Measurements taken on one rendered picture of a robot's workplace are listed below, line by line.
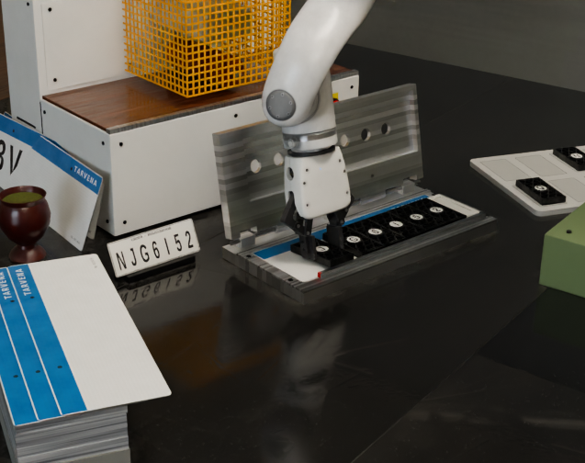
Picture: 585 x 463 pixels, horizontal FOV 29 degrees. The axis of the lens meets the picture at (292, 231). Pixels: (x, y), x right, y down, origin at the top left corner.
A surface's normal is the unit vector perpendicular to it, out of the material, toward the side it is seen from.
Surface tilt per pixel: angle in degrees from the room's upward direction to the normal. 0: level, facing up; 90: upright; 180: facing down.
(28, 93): 90
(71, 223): 69
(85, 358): 0
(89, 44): 90
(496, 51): 90
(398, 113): 79
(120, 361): 0
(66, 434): 90
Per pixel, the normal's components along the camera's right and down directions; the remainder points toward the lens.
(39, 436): 0.36, 0.40
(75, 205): -0.75, -0.11
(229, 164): 0.63, 0.14
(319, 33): 0.03, -0.34
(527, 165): 0.02, -0.91
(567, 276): -0.58, 0.33
